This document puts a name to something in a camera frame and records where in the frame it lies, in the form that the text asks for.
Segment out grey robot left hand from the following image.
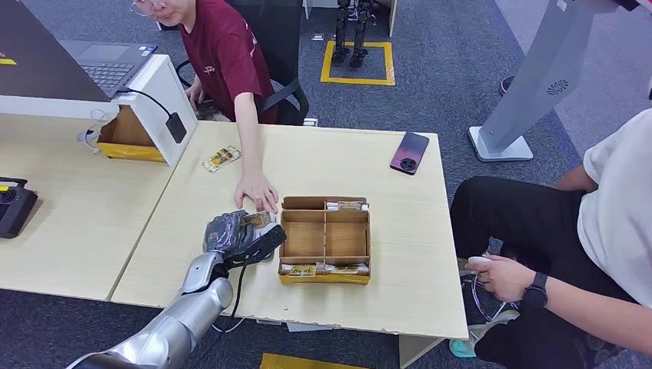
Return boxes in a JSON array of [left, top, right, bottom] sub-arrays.
[[202, 209, 280, 259]]

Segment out person's left hand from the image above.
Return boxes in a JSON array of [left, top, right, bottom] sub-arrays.
[[234, 170, 280, 215], [466, 254, 536, 303]]

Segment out person's right hand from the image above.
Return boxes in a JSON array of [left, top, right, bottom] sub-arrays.
[[185, 81, 208, 111]]

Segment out white card reader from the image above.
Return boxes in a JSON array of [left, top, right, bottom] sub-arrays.
[[231, 218, 280, 264]]

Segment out wooden compartment organizer box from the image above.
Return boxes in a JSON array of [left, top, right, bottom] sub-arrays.
[[278, 195, 372, 285]]

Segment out person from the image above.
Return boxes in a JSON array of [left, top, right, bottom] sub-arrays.
[[129, 0, 280, 215], [451, 108, 652, 369]]

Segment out stack of key cards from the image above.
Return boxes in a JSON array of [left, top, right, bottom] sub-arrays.
[[325, 201, 370, 212], [318, 262, 371, 277]]

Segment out black wristwatch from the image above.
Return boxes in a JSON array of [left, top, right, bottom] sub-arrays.
[[521, 271, 549, 309]]

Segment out white desk riser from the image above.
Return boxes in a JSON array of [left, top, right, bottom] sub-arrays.
[[0, 54, 198, 168]]

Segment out cardboard box with yellow tape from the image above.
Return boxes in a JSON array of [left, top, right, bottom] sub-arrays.
[[96, 105, 167, 164]]

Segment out teal and white shoe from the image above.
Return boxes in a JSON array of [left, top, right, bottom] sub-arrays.
[[449, 309, 521, 358]]

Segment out black office chair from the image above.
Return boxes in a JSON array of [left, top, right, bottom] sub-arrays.
[[231, 0, 310, 126]]

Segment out eyeglasses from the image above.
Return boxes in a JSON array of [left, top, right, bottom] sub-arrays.
[[129, 0, 167, 16]]

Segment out dark grey laptop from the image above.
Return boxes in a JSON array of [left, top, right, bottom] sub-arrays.
[[0, 0, 159, 103]]

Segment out maroon smartphone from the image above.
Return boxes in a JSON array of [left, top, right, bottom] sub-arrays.
[[389, 132, 431, 176]]

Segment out small black humanoid robot legs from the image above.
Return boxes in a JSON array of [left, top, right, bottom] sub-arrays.
[[331, 0, 378, 68]]

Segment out grey kiosk stand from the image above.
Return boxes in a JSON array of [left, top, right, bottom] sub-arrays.
[[468, 0, 640, 162]]

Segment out black controller device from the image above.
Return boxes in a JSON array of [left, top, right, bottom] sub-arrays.
[[0, 176, 39, 240]]

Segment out black power adapter with cable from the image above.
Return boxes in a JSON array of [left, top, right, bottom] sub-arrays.
[[115, 87, 188, 145]]

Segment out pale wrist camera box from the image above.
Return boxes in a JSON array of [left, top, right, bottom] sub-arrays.
[[224, 224, 288, 271]]

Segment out white cable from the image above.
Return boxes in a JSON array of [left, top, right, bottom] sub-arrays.
[[76, 108, 119, 154]]

